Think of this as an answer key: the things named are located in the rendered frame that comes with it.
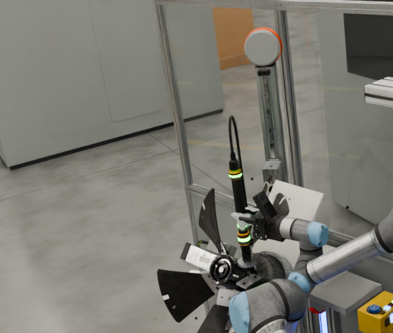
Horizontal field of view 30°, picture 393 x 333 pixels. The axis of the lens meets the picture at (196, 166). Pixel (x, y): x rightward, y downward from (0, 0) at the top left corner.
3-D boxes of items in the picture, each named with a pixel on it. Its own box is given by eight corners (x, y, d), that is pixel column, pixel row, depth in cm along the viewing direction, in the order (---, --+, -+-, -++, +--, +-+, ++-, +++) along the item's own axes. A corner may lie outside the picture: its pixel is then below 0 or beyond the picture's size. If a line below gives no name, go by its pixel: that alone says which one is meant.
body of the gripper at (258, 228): (251, 238, 252) (279, 244, 245) (248, 215, 249) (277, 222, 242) (263, 228, 258) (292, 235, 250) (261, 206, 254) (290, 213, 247)
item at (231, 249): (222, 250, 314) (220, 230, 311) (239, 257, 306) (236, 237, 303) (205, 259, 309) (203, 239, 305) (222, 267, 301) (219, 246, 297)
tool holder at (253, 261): (240, 255, 270) (237, 232, 266) (259, 255, 268) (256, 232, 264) (236, 267, 262) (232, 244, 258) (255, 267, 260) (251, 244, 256)
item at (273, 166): (267, 176, 323) (265, 158, 320) (283, 176, 321) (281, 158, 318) (263, 185, 314) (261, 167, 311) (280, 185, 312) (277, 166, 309)
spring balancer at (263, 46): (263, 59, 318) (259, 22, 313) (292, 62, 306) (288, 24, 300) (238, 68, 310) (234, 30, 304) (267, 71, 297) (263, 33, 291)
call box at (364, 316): (385, 314, 272) (384, 289, 268) (408, 323, 264) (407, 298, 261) (358, 333, 263) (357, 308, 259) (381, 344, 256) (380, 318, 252)
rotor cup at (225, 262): (230, 258, 284) (208, 250, 276) (259, 258, 275) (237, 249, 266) (224, 295, 280) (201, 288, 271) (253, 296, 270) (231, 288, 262)
